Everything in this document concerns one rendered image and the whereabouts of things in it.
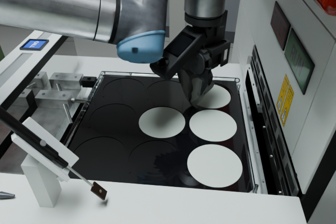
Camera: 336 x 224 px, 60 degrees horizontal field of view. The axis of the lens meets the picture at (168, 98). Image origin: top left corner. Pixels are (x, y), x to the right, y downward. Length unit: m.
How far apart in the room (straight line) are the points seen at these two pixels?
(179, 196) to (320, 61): 0.25
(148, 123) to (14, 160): 0.27
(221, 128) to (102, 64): 0.52
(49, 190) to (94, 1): 0.26
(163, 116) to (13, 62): 0.40
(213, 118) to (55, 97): 0.37
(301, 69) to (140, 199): 0.29
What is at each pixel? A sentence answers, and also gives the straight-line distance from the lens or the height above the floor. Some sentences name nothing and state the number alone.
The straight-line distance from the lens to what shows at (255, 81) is 0.70.
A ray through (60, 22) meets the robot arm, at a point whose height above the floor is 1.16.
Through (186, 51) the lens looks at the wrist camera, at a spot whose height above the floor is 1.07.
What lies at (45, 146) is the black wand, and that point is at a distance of 0.37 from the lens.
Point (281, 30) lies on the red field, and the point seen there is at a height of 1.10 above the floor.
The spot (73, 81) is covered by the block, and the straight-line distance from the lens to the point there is 0.78.
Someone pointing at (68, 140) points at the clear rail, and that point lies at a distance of 0.61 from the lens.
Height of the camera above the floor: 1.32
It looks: 37 degrees down
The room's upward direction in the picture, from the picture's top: straight up
